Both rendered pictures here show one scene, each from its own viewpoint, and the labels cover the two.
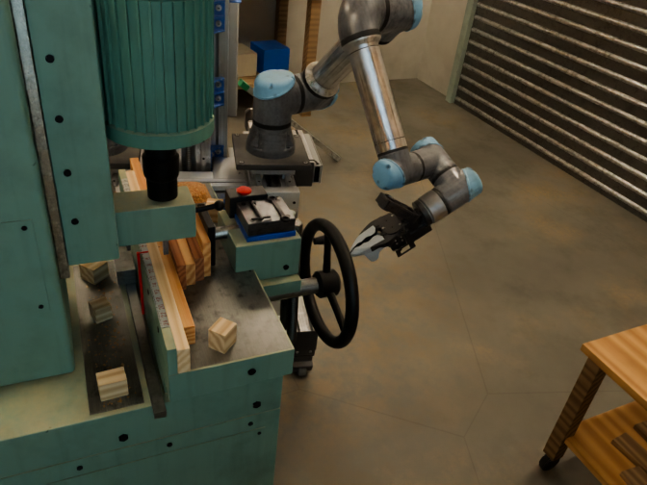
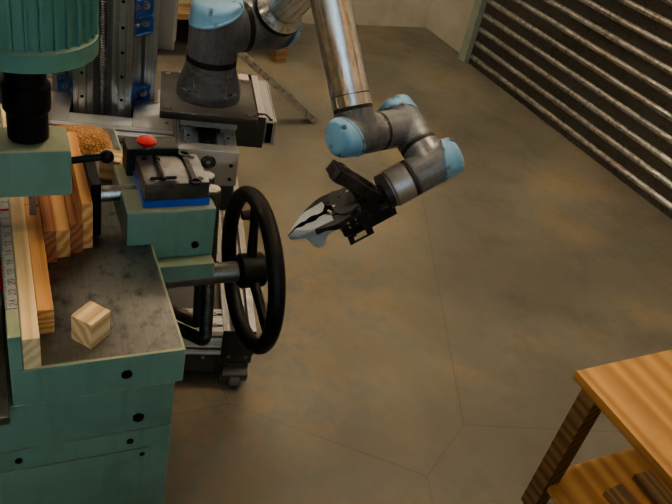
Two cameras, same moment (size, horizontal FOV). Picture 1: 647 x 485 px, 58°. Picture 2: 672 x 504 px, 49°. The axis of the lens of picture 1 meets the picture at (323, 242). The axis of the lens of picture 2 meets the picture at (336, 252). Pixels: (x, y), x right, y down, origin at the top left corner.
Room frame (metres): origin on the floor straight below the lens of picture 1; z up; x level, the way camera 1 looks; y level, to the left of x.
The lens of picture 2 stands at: (0.03, -0.10, 1.58)
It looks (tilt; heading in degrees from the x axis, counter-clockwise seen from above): 35 degrees down; 357
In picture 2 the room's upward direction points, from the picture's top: 13 degrees clockwise
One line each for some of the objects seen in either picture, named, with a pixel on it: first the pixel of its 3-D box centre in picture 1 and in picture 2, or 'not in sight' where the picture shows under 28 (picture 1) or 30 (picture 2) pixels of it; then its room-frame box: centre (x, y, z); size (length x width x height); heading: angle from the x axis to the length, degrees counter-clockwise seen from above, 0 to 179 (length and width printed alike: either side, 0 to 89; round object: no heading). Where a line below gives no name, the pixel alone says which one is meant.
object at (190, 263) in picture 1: (180, 246); (56, 206); (0.94, 0.28, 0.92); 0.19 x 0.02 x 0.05; 27
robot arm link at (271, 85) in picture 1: (274, 95); (217, 26); (1.67, 0.19, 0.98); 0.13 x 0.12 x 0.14; 132
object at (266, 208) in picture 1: (259, 210); (165, 168); (1.01, 0.13, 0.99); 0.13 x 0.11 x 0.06; 27
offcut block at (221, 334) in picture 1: (222, 335); (90, 324); (0.71, 0.15, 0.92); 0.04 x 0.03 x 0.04; 159
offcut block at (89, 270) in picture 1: (93, 269); not in sight; (0.97, 0.47, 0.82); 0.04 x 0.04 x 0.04; 66
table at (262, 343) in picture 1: (217, 266); (106, 236); (0.97, 0.21, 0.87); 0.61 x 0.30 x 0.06; 27
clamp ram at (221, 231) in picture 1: (220, 232); (112, 193); (0.97, 0.20, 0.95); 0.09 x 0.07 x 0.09; 27
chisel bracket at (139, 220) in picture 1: (152, 218); (14, 165); (0.87, 0.31, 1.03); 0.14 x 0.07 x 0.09; 117
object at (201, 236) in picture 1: (194, 230); (78, 187); (0.98, 0.26, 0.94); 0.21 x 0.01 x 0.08; 27
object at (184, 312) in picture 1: (156, 234); (28, 188); (0.98, 0.34, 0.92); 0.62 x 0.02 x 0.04; 27
